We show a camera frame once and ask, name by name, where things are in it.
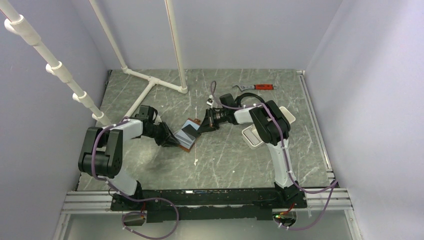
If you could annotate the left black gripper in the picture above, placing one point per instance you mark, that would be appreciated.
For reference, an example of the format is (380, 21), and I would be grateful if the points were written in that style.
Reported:
(167, 139)

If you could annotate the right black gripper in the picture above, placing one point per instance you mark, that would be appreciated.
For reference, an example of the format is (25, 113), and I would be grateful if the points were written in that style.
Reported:
(209, 124)

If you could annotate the brown leather card holder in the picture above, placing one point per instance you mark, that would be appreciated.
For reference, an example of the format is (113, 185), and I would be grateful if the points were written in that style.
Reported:
(184, 142)

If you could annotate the white plastic tray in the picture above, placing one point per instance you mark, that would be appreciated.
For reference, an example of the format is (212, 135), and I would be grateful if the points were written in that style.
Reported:
(269, 124)

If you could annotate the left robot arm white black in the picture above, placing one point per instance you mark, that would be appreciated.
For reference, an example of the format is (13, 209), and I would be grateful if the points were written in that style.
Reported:
(101, 155)

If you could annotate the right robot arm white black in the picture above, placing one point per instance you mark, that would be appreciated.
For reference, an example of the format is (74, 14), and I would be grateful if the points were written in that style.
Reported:
(285, 180)

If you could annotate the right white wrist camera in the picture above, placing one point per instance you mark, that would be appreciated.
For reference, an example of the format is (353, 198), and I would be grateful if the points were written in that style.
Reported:
(210, 101)

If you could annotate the red handled adjustable wrench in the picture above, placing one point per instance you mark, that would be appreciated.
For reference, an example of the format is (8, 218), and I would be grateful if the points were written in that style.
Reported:
(255, 87)

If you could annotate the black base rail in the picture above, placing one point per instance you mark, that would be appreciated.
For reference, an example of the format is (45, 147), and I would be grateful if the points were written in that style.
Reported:
(208, 204)

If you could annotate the aluminium frame rails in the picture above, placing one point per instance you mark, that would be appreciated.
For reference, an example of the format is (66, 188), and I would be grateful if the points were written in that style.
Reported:
(221, 177)

